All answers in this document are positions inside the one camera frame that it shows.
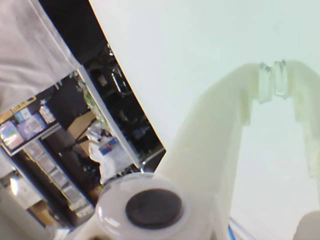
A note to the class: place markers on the grey metal shelf unit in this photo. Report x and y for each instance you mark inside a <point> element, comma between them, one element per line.
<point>50,131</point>

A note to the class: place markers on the white plastic bag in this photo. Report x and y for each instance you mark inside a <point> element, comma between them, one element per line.
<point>112,162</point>

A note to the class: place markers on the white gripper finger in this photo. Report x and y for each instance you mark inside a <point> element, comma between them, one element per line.
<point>205,150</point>
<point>307,105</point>

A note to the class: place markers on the white yellow printed box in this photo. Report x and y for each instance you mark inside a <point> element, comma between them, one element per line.
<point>47,113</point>

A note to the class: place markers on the large brown cardboard box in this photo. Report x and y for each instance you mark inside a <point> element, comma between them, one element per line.
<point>80,127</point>

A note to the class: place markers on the black equipment rack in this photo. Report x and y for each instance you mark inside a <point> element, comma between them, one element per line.
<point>120,87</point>

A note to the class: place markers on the blue printed box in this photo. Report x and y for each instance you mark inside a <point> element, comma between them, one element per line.
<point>31,128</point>

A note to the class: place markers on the white post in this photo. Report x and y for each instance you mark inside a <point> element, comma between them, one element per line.
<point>116,130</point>

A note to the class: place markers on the person in white shirt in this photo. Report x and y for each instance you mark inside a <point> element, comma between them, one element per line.
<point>25,37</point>

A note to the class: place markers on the googly eye sticker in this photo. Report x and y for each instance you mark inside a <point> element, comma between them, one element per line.
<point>152,207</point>

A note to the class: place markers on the clear plastic drawer stack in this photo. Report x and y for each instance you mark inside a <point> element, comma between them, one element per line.
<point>58,178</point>

